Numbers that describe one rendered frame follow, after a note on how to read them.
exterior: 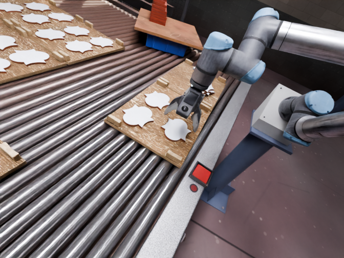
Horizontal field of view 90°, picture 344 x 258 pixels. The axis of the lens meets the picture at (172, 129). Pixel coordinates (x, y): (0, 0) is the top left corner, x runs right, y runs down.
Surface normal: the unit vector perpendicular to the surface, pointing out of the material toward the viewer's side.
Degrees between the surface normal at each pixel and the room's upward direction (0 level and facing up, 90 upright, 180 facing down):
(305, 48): 112
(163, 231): 0
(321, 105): 39
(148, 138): 0
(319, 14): 90
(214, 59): 87
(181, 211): 0
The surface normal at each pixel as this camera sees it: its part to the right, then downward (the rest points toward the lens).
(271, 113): -0.10, -0.06
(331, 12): -0.40, 0.58
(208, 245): 0.29, -0.66
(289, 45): -0.50, 0.76
